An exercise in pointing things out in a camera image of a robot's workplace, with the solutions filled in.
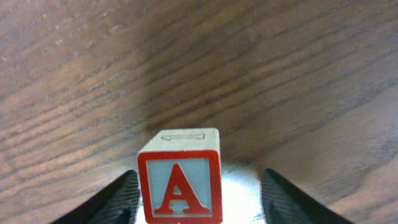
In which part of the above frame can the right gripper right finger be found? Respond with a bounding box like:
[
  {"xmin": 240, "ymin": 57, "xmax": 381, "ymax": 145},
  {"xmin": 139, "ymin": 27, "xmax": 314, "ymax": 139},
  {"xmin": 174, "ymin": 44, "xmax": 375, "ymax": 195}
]
[{"xmin": 261, "ymin": 169, "xmax": 352, "ymax": 224}]

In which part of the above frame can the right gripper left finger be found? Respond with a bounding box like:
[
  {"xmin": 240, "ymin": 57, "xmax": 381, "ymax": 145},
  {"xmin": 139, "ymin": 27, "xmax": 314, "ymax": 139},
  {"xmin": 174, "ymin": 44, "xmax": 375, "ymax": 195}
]
[{"xmin": 53, "ymin": 170, "xmax": 140, "ymax": 224}]

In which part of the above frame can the red letter A block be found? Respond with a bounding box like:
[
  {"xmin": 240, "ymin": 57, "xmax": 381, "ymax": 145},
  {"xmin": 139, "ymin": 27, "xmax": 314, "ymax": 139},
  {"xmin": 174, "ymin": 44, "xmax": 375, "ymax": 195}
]
[{"xmin": 137, "ymin": 128, "xmax": 223, "ymax": 223}]

